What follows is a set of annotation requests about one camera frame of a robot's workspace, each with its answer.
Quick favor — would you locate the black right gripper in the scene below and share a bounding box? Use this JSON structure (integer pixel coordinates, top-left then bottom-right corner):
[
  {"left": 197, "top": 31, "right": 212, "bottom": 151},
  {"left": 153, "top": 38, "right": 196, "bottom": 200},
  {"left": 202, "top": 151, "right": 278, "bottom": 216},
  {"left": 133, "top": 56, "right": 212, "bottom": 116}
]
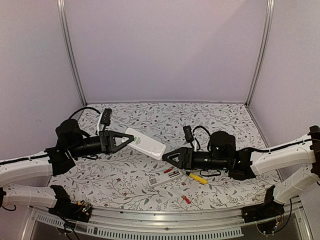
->
[{"left": 162, "top": 146, "right": 229, "bottom": 171}]

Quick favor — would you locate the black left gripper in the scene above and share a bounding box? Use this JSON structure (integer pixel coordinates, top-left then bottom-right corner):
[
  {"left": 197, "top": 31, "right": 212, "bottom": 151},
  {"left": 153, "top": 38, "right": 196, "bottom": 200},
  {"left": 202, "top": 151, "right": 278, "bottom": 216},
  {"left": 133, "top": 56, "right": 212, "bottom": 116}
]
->
[{"left": 68, "top": 130, "right": 134, "bottom": 159}]

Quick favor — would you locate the red orange battery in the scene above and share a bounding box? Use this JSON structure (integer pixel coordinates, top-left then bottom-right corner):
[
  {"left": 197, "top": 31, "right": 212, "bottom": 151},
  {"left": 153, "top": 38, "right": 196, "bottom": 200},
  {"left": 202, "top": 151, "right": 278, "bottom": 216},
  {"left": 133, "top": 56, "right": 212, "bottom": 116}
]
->
[{"left": 163, "top": 167, "right": 173, "bottom": 174}]

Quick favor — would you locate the narrow white remote control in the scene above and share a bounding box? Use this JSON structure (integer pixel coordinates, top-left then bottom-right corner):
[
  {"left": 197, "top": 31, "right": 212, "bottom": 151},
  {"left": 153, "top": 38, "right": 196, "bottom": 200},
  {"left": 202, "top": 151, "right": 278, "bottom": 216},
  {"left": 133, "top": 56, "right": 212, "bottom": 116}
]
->
[{"left": 147, "top": 170, "right": 183, "bottom": 188}]

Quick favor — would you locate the yellow handled screwdriver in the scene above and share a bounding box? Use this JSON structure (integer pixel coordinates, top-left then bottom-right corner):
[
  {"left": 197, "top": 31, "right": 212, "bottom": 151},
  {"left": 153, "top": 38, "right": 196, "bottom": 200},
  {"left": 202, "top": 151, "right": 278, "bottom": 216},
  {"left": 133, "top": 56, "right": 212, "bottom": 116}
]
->
[{"left": 184, "top": 171, "right": 208, "bottom": 185}]

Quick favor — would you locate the white remote with green buttons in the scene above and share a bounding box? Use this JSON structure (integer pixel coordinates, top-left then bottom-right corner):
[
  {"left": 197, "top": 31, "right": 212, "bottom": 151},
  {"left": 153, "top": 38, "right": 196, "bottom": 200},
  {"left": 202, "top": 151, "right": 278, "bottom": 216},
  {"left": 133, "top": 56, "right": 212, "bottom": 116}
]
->
[{"left": 125, "top": 127, "right": 166, "bottom": 161}]

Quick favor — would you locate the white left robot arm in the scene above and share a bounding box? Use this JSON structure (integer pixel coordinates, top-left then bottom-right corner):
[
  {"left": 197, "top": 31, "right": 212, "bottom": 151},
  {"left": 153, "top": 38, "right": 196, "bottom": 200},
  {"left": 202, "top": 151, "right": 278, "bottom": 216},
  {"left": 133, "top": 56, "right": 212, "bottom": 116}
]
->
[{"left": 0, "top": 118, "right": 134, "bottom": 217}]

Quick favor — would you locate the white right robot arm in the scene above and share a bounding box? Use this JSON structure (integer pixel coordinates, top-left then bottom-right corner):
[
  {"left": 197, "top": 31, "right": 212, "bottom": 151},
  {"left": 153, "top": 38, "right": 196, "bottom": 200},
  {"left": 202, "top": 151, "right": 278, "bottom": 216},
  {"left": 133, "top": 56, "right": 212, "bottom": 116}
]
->
[{"left": 162, "top": 125, "right": 320, "bottom": 218}]

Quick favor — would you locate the floral patterned table mat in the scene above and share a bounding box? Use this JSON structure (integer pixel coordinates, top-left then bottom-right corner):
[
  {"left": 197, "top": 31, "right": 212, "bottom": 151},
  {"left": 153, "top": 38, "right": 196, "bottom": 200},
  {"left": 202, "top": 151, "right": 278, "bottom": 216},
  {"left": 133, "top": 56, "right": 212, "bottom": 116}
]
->
[{"left": 50, "top": 103, "right": 280, "bottom": 211}]

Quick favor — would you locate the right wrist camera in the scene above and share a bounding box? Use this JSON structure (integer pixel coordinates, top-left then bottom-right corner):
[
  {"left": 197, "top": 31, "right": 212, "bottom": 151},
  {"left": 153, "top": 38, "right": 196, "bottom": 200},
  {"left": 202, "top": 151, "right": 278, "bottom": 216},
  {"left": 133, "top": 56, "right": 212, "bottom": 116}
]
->
[{"left": 182, "top": 125, "right": 197, "bottom": 151}]

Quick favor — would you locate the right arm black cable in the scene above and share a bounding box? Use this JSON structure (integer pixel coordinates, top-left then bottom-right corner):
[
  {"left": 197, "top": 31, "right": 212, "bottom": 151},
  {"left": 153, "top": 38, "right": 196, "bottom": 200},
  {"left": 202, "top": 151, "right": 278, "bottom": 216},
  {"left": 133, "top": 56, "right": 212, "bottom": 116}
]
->
[{"left": 192, "top": 125, "right": 213, "bottom": 141}]

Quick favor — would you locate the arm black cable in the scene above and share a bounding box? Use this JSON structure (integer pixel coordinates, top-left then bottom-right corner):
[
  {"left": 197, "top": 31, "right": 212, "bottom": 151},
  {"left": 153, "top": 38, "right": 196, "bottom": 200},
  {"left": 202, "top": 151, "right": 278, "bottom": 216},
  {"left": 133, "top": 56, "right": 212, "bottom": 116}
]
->
[
  {"left": 192, "top": 125, "right": 213, "bottom": 141},
  {"left": 68, "top": 106, "right": 102, "bottom": 120}
]

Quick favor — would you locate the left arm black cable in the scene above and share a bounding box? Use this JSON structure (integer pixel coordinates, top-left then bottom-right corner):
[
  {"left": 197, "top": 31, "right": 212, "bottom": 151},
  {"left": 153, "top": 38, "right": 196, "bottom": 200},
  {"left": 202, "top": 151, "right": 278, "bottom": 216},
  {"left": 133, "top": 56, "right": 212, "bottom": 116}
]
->
[{"left": 68, "top": 106, "right": 102, "bottom": 120}]

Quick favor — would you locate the aluminium front rail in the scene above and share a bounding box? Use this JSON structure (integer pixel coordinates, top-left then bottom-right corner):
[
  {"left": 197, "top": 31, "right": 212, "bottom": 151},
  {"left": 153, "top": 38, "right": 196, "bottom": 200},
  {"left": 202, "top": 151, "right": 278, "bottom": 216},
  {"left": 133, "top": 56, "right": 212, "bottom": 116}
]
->
[{"left": 21, "top": 197, "right": 315, "bottom": 240}]

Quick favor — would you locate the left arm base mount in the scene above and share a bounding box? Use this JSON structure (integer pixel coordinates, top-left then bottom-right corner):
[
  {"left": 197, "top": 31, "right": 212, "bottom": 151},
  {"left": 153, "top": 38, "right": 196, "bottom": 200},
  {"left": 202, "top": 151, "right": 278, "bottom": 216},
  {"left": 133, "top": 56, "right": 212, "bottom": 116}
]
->
[{"left": 48, "top": 199, "right": 93, "bottom": 223}]

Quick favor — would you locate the left aluminium corner post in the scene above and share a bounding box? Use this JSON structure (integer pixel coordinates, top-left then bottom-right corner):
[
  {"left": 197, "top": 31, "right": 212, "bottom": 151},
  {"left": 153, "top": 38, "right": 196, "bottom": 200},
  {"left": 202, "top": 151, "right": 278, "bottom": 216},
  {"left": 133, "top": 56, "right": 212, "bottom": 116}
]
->
[{"left": 56, "top": 0, "right": 88, "bottom": 106}]

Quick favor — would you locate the aluminium corner post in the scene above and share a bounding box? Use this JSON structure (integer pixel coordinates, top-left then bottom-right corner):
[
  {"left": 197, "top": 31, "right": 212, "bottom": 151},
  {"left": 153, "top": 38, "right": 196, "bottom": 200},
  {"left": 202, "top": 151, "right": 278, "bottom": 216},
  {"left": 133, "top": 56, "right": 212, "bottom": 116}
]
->
[
  {"left": 56, "top": 0, "right": 88, "bottom": 106},
  {"left": 245, "top": 0, "right": 275, "bottom": 109}
]

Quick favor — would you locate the right aluminium corner post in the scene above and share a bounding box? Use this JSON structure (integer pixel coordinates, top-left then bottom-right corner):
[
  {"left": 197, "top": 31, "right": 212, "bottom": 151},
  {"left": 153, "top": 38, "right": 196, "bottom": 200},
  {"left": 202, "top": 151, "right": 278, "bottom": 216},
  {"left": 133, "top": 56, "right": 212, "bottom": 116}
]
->
[{"left": 245, "top": 0, "right": 275, "bottom": 109}]

